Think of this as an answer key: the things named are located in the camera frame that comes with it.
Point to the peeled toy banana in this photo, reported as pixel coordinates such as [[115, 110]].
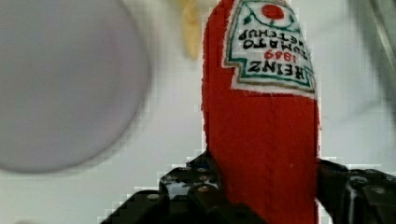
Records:
[[191, 23]]

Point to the red plush ketchup bottle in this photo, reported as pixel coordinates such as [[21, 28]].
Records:
[[261, 110]]

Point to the toaster oven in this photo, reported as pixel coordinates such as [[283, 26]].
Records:
[[377, 23]]

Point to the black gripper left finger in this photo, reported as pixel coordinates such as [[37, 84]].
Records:
[[191, 194]]

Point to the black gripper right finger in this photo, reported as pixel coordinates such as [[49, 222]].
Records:
[[356, 196]]

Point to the lavender round plate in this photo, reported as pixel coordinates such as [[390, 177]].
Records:
[[73, 76]]

